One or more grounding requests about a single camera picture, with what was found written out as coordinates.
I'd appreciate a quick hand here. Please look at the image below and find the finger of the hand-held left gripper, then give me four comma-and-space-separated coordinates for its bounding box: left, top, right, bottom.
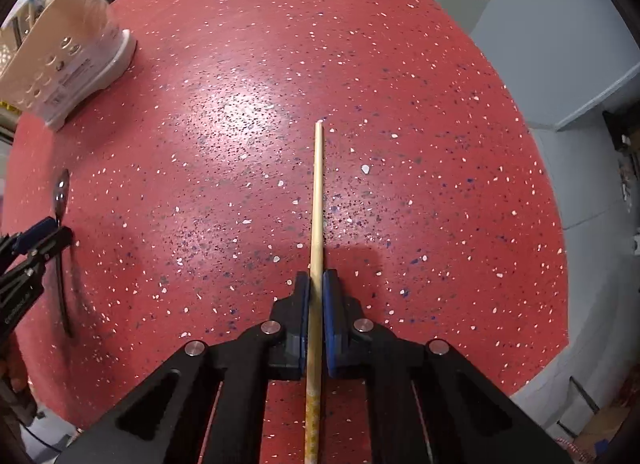
0, 227, 74, 292
0, 217, 58, 257

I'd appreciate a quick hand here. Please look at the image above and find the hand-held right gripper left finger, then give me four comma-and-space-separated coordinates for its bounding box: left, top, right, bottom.
55, 271, 311, 464

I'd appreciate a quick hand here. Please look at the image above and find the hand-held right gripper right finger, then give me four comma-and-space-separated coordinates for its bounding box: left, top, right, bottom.
322, 269, 573, 464

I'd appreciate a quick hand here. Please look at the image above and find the dark translucent spoon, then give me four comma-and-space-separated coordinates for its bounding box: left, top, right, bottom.
50, 169, 76, 340

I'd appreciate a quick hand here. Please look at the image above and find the yellow patterned wooden chopstick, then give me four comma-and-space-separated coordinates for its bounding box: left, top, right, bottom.
304, 120, 326, 464

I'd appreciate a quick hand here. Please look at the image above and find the beige perforated utensil holder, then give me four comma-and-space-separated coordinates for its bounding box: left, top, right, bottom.
0, 0, 138, 132

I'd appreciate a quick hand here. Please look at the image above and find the person's left hand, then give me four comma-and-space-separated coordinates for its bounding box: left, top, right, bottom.
0, 339, 28, 395

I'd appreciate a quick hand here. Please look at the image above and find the cream plastic basket rack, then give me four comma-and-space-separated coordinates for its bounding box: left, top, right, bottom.
0, 0, 76, 75

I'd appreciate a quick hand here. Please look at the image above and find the cardboard box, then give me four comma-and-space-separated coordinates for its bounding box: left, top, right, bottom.
555, 394, 640, 464

